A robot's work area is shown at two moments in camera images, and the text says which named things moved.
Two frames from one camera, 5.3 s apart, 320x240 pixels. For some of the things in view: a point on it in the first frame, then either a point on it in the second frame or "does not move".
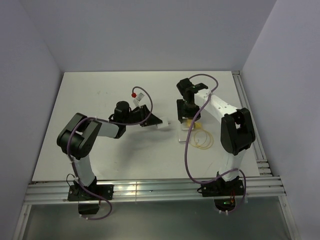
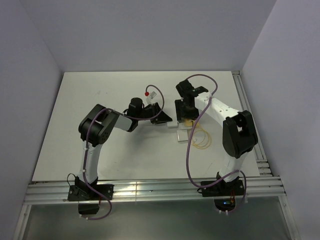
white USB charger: x=182 y=135 does not move
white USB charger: x=165 y=123 → x=173 y=124
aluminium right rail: x=263 y=166 does not move
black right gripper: x=181 y=111 does not move
